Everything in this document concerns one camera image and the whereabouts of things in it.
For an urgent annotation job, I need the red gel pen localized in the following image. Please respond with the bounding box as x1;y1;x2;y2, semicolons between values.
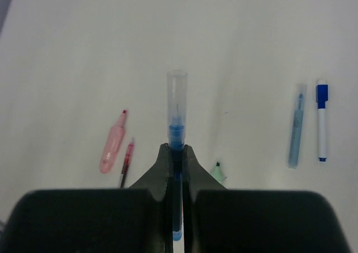
119;138;135;188

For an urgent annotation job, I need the green highlighter pen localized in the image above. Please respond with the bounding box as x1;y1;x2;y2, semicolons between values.
210;162;227;186

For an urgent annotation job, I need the pink highlighter pen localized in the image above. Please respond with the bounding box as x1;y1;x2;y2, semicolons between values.
99;110;128;174

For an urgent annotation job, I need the dark blue gel pen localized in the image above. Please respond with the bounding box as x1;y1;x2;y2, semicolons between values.
168;116;185;241

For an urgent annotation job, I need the white marker pen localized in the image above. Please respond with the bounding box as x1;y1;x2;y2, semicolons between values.
315;79;328;162

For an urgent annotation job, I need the light blue pen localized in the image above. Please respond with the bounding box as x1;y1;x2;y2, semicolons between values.
288;83;307;168

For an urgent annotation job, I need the small clear pen cap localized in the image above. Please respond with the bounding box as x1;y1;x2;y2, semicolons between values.
167;69;187;125

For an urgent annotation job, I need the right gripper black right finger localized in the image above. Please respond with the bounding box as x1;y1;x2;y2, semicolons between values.
182;146;350;252

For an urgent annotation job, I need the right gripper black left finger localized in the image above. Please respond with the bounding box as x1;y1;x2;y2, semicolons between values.
1;144;173;252

